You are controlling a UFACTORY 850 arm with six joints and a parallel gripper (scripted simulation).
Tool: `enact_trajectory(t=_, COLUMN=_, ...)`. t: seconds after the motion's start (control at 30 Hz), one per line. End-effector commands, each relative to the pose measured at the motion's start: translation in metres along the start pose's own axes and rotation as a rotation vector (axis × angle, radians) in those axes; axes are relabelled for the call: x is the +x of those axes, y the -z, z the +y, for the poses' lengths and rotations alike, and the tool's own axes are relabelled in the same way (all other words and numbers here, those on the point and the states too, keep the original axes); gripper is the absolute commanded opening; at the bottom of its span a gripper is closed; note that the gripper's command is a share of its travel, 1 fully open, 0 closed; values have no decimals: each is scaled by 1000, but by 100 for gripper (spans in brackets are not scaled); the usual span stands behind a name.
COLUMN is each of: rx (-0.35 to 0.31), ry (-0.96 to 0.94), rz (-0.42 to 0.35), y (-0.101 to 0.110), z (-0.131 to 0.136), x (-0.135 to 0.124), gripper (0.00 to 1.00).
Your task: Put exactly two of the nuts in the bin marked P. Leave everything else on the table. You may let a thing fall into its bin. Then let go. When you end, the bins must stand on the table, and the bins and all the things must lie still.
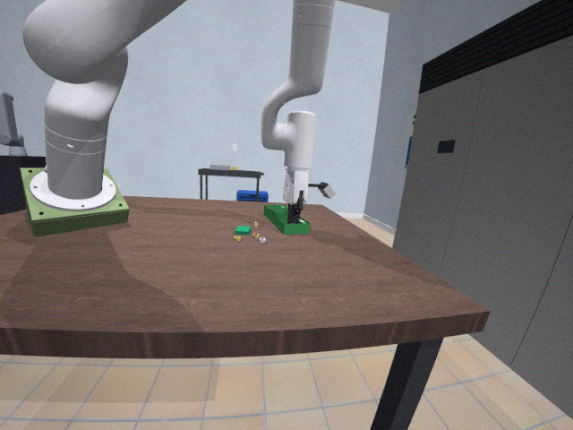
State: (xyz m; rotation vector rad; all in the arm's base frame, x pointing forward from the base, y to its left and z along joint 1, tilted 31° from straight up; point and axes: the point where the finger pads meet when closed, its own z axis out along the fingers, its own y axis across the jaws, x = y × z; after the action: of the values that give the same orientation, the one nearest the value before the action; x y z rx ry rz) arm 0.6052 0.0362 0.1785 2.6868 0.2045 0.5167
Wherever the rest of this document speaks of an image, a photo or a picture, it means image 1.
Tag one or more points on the green bin rack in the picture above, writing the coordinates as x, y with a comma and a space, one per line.
278, 214

